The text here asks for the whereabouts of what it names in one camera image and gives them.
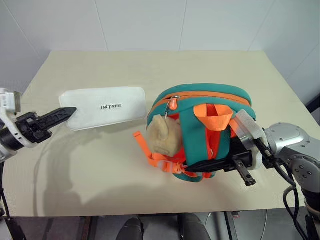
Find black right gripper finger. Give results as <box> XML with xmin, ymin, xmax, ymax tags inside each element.
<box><xmin>185</xmin><ymin>158</ymin><xmax>227</xmax><ymax>174</ymax></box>

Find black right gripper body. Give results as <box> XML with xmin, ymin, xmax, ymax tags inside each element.
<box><xmin>223</xmin><ymin>136</ymin><xmax>257</xmax><ymax>187</ymax></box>

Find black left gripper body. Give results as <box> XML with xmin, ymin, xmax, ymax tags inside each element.
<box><xmin>15</xmin><ymin>111</ymin><xmax>54</xmax><ymax>145</ymax></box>

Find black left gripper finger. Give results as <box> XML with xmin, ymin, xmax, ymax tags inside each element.
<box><xmin>44</xmin><ymin>115</ymin><xmax>73</xmax><ymax>131</ymax></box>
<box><xmin>40</xmin><ymin>106</ymin><xmax>78</xmax><ymax>126</ymax></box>

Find teal and orange backpack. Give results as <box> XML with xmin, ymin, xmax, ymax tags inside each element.
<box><xmin>132</xmin><ymin>83</ymin><xmax>257</xmax><ymax>184</ymax></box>

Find white Unitree pouch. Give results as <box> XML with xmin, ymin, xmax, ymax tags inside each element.
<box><xmin>58</xmin><ymin>86</ymin><xmax>148</xmax><ymax>132</ymax></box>

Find beige plush toy pendant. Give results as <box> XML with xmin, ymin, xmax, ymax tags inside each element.
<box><xmin>145</xmin><ymin>114</ymin><xmax>186</xmax><ymax>158</ymax></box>

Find dark rounded shape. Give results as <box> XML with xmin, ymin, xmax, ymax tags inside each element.
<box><xmin>116</xmin><ymin>216</ymin><xmax>145</xmax><ymax>240</ymax></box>
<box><xmin>178</xmin><ymin>213</ymin><xmax>211</xmax><ymax>240</ymax></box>

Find silver table pillar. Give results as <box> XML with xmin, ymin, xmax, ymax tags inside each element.
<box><xmin>204</xmin><ymin>209</ymin><xmax>269</xmax><ymax>240</ymax></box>

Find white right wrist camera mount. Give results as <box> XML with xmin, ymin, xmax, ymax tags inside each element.
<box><xmin>233</xmin><ymin>109</ymin><xmax>265</xmax><ymax>171</ymax></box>

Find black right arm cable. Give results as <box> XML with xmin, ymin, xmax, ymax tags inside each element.
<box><xmin>254</xmin><ymin>137</ymin><xmax>310</xmax><ymax>240</ymax></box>

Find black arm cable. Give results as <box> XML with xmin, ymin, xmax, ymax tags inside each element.
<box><xmin>0</xmin><ymin>162</ymin><xmax>27</xmax><ymax>240</ymax></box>
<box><xmin>254</xmin><ymin>137</ymin><xmax>310</xmax><ymax>240</ymax></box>

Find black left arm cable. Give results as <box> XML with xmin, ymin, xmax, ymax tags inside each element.
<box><xmin>0</xmin><ymin>162</ymin><xmax>27</xmax><ymax>240</ymax></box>

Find black table frame bar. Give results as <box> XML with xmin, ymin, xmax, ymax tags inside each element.
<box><xmin>83</xmin><ymin>215</ymin><xmax>100</xmax><ymax>240</ymax></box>

